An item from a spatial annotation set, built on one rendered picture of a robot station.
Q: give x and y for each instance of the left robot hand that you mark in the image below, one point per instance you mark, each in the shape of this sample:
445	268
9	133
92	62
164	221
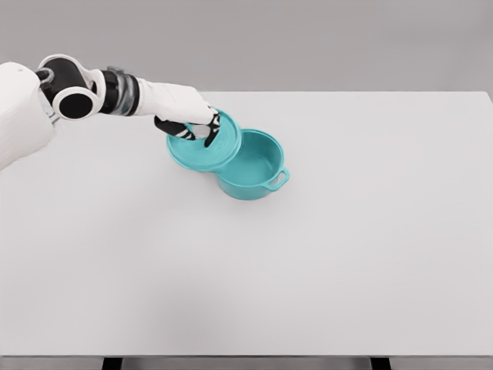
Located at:
181	104

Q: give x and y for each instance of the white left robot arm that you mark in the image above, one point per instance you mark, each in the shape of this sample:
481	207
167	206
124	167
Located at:
23	112

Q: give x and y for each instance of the teal pot lid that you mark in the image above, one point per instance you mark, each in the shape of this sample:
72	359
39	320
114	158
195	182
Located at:
196	154

